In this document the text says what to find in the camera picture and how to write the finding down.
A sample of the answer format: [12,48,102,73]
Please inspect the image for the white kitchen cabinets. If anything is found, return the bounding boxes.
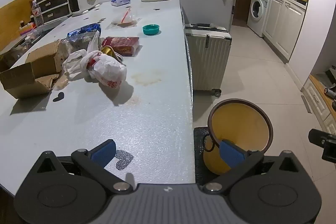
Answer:
[262,0,307,63]

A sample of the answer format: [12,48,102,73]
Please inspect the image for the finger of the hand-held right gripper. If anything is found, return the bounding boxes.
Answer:
[308,129,336,161]

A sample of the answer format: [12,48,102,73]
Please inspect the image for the cream ribbed suitcase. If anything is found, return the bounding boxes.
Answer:
[184,23,233,97]

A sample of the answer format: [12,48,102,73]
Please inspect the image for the low white cabinet wooden top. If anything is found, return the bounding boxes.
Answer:
[302,74,336,135]

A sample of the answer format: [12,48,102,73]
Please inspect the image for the red snack packet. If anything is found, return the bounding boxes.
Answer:
[101,36,140,57]

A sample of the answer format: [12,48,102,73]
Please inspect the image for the clear zip bag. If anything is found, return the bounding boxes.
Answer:
[106,7,142,30]

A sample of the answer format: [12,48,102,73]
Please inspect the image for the white drawer unit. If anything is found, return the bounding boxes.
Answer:
[31,0,79,24]

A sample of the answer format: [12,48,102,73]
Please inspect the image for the white washing machine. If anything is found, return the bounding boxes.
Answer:
[247,0,271,37]

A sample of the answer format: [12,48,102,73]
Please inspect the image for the torn cardboard box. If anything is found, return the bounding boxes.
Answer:
[0,40,63,99]

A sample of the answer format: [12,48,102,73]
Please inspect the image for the white plastic bag red print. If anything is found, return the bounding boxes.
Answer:
[62,30,128,88]

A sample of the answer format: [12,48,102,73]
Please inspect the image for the clear water bottle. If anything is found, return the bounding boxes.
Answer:
[31,0,44,28]

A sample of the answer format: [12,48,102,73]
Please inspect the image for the teal round lid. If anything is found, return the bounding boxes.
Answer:
[142,25,160,36]

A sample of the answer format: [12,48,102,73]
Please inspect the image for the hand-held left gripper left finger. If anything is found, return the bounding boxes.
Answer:
[34,139,134,193]

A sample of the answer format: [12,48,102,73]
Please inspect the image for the colorful small box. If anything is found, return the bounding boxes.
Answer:
[20,21,36,35]

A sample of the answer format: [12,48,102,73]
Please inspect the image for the yellow trash bin brown rim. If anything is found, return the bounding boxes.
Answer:
[203,98,273,176]

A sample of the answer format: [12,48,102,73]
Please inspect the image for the clear bag of dark snack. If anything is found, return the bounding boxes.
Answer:
[59,32,101,62]

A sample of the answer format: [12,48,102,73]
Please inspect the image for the yellow wooden board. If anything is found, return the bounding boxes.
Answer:
[0,0,33,51]

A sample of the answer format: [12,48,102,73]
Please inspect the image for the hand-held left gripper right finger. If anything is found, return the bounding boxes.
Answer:
[202,139,303,193]

